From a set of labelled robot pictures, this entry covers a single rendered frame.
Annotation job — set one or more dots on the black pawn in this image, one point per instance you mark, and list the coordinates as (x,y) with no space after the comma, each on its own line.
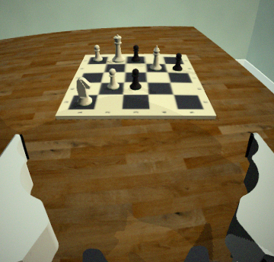
(135,82)
(136,58)
(177,66)

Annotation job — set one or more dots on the black and cream chessboard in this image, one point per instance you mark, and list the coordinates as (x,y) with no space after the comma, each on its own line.
(165,94)

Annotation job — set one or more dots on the white chess queen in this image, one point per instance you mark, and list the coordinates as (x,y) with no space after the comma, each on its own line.
(118,57)

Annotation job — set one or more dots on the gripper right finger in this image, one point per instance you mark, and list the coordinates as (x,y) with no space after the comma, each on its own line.
(250,236)

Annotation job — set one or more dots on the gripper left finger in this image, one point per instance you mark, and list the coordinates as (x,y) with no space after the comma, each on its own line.
(26,234)

